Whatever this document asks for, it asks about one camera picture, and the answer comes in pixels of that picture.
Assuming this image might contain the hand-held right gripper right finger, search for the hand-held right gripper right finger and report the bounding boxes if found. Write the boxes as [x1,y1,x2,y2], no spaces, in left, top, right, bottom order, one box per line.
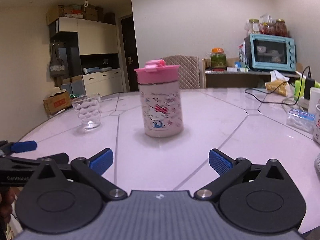
[194,149,292,202]

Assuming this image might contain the dark brown door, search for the dark brown door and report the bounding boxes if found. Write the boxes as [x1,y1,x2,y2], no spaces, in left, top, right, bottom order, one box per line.
[118,15,140,92]

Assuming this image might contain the orange-lidded green pickle jar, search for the orange-lidded green pickle jar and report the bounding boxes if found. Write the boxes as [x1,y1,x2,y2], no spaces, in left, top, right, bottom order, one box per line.
[210,47,227,71]

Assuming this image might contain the black power adapter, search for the black power adapter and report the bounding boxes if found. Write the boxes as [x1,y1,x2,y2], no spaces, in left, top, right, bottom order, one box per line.
[303,66,316,99]

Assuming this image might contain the yellow plastic bag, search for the yellow plastic bag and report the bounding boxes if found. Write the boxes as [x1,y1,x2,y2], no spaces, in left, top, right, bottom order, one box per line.
[265,70,291,97]

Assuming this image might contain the open cardboard box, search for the open cardboard box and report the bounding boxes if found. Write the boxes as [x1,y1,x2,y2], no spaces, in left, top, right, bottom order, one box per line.
[43,87,73,116]

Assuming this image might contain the black cable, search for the black cable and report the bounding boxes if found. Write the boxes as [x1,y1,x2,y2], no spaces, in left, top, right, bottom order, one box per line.
[244,66,312,105]

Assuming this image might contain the pink printed steel bottle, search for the pink printed steel bottle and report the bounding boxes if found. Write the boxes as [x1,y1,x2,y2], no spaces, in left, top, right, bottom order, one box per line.
[138,79,184,138]

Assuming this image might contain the cream and black cabinet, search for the cream and black cabinet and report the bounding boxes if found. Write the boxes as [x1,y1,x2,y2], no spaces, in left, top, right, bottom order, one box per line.
[48,17,125,98]

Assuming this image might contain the cardboard boxes on cabinet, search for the cardboard boxes on cabinet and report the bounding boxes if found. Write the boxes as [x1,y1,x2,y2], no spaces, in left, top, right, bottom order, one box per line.
[46,4,116,26]

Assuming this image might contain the light blue toaster oven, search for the light blue toaster oven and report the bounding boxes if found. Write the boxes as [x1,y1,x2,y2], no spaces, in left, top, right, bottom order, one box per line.
[244,33,297,73]

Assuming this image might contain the white mug with red print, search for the white mug with red print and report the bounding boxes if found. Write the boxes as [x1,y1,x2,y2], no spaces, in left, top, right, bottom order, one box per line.
[312,104,320,143]

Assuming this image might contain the white and red package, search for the white and red package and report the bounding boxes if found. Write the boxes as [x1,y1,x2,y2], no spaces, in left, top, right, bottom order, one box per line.
[237,40,248,68]

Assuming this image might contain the beige quilted chair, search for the beige quilted chair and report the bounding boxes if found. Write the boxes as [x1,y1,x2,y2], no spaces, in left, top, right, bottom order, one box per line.
[161,55,201,90]

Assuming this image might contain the pink bottle cap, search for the pink bottle cap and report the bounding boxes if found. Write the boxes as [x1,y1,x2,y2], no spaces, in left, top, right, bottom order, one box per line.
[134,59,181,85]

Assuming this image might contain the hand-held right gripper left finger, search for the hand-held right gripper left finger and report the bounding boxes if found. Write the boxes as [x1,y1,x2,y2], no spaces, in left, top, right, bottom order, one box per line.
[31,148,127,202]

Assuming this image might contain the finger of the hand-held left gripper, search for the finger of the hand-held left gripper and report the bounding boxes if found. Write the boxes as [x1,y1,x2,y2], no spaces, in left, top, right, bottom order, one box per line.
[0,152,70,172]
[0,141,38,157]

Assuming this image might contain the wooden shelf unit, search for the wooden shelf unit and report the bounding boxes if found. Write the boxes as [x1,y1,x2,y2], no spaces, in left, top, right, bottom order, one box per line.
[202,58,303,89]

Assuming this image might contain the blue pocket tissue pack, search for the blue pocket tissue pack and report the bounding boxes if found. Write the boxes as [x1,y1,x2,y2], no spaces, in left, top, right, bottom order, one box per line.
[285,109,316,133]

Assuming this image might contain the clear dimpled glass cup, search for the clear dimpled glass cup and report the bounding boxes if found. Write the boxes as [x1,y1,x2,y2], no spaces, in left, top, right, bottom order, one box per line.
[71,93,102,131]

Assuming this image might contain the small jar of red preserves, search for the small jar of red preserves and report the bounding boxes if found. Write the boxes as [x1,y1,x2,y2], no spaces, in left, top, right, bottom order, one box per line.
[262,22,276,35]

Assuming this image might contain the green tissue box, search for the green tissue box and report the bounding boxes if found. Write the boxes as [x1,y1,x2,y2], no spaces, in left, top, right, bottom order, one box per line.
[294,79,320,98]

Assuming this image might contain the jar with green lid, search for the jar with green lid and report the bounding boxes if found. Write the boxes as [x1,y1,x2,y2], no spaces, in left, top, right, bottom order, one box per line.
[248,19,261,35]

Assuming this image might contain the white cup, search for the white cup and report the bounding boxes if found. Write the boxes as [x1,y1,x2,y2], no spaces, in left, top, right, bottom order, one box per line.
[308,87,320,115]

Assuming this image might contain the grey storage boxes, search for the grey storage boxes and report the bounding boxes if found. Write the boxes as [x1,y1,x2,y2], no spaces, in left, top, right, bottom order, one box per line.
[61,81,86,97]

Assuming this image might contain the grey hanging bag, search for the grey hanging bag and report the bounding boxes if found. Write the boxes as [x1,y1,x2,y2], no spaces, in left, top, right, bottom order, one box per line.
[49,44,66,78]

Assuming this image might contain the large jar of red preserves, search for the large jar of red preserves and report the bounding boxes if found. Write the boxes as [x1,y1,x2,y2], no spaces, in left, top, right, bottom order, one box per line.
[275,19,289,37]

